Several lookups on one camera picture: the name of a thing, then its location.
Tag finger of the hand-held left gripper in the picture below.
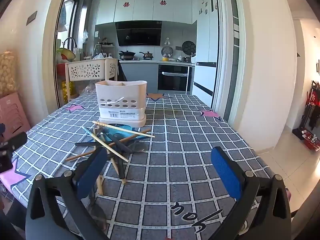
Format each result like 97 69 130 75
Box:
4 131 28 152

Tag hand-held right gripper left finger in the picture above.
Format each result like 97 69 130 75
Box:
25 146 108 240

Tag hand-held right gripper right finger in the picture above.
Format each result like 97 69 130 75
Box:
209 146 292 240

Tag white plastic utensil holder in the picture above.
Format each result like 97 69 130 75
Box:
95 80 148 128

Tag pink plastic stool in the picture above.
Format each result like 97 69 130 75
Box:
0 92 31 140

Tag grey checked tablecloth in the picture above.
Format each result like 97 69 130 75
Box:
0 92 292 240

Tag bag of pale puffed snacks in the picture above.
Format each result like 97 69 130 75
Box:
0 51 19 97

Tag gold foil bundle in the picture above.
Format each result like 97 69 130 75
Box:
62 81 75 98

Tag red plastic basin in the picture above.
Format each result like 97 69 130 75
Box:
56 63 67 77

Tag yellow green colander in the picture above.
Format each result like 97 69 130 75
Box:
57 48 76 62

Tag cream perforated storage trolley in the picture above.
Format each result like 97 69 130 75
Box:
65 58 118 99

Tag black and red floor stand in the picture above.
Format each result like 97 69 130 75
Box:
292 80 320 153

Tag black plastic bag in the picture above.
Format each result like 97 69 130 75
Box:
117 61 129 82

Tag black built-in oven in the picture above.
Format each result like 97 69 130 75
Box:
157 64 192 92

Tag grey kitchen base cabinet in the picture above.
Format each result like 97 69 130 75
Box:
119 59 195 94

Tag curved steel faucet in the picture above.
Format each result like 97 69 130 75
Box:
62 37 77 53

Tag white refrigerator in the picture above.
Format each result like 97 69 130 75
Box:
191 0 220 100

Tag black multi-hole pan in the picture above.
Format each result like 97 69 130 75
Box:
182 41 197 55

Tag black range hood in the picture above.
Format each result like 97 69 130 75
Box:
115 21 163 47

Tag group of fridge magnets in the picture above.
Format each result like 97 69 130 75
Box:
199 0 218 15

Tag white sliding door frame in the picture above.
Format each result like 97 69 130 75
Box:
211 0 248 124

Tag grey wall panel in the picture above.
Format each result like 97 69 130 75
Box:
26 11 38 26

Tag white wall cabinets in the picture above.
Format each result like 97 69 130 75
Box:
96 0 198 26

